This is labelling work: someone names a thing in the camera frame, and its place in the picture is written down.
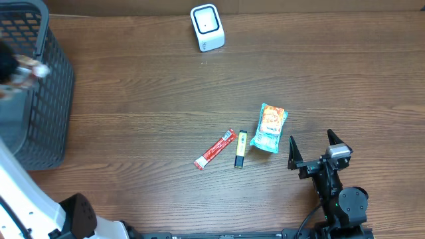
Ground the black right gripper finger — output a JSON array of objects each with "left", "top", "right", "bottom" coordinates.
[
  {"left": 288, "top": 135, "right": 303, "bottom": 170},
  {"left": 327, "top": 129, "right": 344, "bottom": 145}
]

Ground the teal wet wipes packet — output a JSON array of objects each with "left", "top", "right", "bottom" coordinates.
[{"left": 250, "top": 103, "right": 289, "bottom": 153}]

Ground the yellow highlighter pen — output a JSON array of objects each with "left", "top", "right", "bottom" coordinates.
[{"left": 234, "top": 130, "right": 247, "bottom": 169}]

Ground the red snack stick packet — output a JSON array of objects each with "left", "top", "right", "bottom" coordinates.
[{"left": 194, "top": 129, "right": 237, "bottom": 170}]

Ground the brown cookie snack bag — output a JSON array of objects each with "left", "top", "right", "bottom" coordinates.
[{"left": 1, "top": 54, "right": 50, "bottom": 100}]

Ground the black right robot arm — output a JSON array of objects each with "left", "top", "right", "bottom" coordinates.
[{"left": 282, "top": 129, "right": 374, "bottom": 239}]

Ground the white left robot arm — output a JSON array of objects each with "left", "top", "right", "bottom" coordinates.
[{"left": 1, "top": 43, "right": 138, "bottom": 239}]

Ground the white barcode scanner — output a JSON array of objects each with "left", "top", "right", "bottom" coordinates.
[{"left": 190, "top": 3, "right": 225, "bottom": 52}]

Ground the grey plastic mesh basket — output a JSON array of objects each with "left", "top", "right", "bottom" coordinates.
[{"left": 1, "top": 0, "right": 75, "bottom": 171}]

